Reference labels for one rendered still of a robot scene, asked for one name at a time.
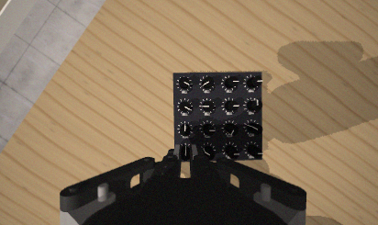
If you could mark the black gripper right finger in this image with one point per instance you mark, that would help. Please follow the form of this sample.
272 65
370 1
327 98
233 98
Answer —
284 199

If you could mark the black knob box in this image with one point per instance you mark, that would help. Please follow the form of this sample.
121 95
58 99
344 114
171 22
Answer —
220 113

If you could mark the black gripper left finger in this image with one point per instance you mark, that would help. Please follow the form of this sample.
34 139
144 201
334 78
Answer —
81 200

